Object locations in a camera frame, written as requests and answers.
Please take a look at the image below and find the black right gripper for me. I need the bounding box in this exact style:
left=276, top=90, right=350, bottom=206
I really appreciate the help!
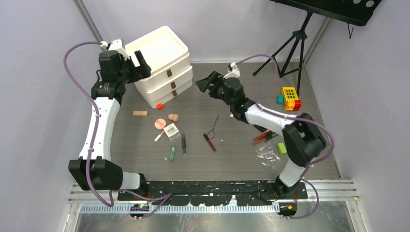
left=197, top=70, right=234, bottom=108

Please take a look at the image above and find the white drawer organizer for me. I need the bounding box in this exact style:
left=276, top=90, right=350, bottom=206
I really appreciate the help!
left=125, top=26, right=193, bottom=108

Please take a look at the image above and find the dark green makeup stick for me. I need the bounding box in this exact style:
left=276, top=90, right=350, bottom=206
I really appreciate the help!
left=182, top=134, right=186, bottom=155

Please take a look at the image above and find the white concealer stick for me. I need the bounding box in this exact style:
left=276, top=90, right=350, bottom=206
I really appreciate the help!
left=154, top=131, right=165, bottom=142

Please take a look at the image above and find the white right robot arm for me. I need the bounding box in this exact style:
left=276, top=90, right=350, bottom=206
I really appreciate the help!
left=200, top=73, right=326, bottom=199

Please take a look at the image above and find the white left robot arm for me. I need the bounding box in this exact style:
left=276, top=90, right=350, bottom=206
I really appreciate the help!
left=68, top=50, right=151, bottom=200

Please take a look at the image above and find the beige makeup sponge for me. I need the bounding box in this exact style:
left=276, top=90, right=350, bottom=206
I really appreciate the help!
left=168, top=114, right=179, bottom=122

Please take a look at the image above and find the black makeup pencil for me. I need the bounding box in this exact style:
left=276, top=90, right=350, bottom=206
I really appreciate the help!
left=261, top=133, right=278, bottom=143

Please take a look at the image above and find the tan wooden block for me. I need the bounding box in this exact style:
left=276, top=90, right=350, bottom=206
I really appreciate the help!
left=132, top=111, right=148, bottom=116

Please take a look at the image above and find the black hair loop tool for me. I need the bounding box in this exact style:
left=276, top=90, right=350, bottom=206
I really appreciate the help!
left=206, top=115, right=219, bottom=140

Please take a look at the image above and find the pink powder puff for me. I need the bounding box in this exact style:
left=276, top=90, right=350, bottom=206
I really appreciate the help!
left=154, top=118, right=167, bottom=130

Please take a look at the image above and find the white barcode box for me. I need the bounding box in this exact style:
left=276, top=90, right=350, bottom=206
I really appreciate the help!
left=163, top=123, right=180, bottom=141

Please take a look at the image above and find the teal wooden block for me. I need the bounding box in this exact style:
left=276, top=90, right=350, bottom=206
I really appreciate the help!
left=277, top=94, right=285, bottom=105

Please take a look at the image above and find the yellow toy block house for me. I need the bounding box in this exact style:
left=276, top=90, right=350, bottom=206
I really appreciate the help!
left=281, top=87, right=299, bottom=111

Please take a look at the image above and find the green lip balm tube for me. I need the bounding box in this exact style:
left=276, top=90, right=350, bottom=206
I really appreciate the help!
left=169, top=146, right=176, bottom=161

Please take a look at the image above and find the black tripod stand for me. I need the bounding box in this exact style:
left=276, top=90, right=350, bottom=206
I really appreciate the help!
left=252, top=11, right=314, bottom=97

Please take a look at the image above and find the red toy block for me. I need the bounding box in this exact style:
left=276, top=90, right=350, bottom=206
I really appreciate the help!
left=293, top=100, right=301, bottom=111

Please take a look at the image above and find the clear plastic bag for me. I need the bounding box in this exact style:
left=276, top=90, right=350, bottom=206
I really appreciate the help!
left=255, top=145, right=283, bottom=169

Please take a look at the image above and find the lime green block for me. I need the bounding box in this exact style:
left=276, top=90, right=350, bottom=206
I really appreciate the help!
left=277, top=143, right=287, bottom=155

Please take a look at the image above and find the black music stand tray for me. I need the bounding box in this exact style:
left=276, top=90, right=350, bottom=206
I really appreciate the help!
left=275, top=0, right=381, bottom=27

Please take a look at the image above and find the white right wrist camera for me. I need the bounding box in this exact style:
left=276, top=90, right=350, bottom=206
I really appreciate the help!
left=224, top=62, right=240, bottom=79

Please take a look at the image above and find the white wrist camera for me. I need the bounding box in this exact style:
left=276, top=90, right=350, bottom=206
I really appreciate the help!
left=224, top=62, right=240, bottom=79
left=100, top=38, right=131, bottom=60

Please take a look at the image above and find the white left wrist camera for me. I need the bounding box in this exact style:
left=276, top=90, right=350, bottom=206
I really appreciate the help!
left=100, top=38, right=131, bottom=60

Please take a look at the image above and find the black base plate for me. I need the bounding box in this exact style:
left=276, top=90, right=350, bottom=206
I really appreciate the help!
left=136, top=180, right=308, bottom=206

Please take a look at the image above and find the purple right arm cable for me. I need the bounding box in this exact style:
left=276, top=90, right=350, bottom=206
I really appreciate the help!
left=237, top=54, right=336, bottom=220

